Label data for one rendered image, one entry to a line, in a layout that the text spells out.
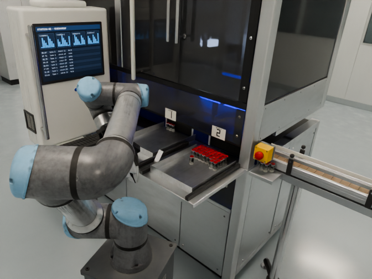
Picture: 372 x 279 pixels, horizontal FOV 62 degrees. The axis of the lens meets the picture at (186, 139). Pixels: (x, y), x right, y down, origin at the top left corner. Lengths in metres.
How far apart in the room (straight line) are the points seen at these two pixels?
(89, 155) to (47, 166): 0.08
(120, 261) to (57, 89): 1.09
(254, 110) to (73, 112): 1.08
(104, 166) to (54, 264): 1.74
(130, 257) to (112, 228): 0.13
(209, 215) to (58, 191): 1.30
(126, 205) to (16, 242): 1.62
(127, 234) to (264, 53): 0.89
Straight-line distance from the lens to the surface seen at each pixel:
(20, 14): 1.78
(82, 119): 2.03
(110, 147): 0.70
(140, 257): 1.15
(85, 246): 2.44
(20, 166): 0.71
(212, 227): 1.92
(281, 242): 1.89
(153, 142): 1.78
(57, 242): 2.51
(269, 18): 1.38
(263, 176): 1.56
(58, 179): 0.68
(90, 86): 1.01
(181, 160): 1.60
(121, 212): 1.04
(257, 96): 1.44
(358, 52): 6.02
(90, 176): 0.66
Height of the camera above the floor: 1.67
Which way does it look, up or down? 26 degrees down
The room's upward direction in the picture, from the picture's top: 3 degrees clockwise
